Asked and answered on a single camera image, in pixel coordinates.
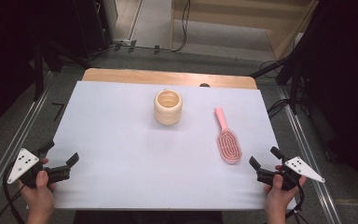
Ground thin black floor cable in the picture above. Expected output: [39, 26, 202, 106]
[0, 193, 23, 224]

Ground white board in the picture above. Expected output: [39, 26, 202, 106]
[26, 80, 298, 211]

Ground white power strip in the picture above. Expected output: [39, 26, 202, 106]
[111, 37, 132, 47]

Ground wooden table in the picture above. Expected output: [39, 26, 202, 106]
[82, 67, 258, 91]

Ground person's right hand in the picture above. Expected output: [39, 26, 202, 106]
[263, 174, 308, 217]

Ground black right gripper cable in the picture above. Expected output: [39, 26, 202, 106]
[285, 178, 310, 224]

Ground person's left hand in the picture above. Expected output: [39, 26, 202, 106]
[18, 170, 56, 217]

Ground black cabinet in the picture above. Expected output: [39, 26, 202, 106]
[73, 0, 115, 60]

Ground dark curtain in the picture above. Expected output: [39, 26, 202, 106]
[292, 0, 358, 200]
[0, 0, 76, 141]

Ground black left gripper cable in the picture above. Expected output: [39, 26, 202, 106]
[2, 162, 26, 224]

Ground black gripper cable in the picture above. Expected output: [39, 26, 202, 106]
[285, 178, 310, 224]
[2, 162, 26, 224]

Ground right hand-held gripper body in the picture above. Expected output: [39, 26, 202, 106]
[256, 156, 325, 191]

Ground aluminium floor rail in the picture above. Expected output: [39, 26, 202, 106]
[276, 85, 343, 224]
[0, 72, 57, 216]

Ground black metal stand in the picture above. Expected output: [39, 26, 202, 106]
[288, 59, 303, 116]
[32, 40, 46, 102]

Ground hanging black cable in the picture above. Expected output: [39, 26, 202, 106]
[171, 0, 191, 53]

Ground light wooden frame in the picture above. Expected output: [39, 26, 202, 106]
[170, 0, 321, 62]

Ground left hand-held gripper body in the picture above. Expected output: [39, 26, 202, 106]
[7, 147, 72, 189]

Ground pink hairbrush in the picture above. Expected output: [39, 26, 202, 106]
[213, 106, 243, 165]

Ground black cable bundle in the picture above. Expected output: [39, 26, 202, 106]
[266, 98, 293, 119]

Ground cream ribbed cup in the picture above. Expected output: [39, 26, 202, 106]
[153, 89, 184, 127]

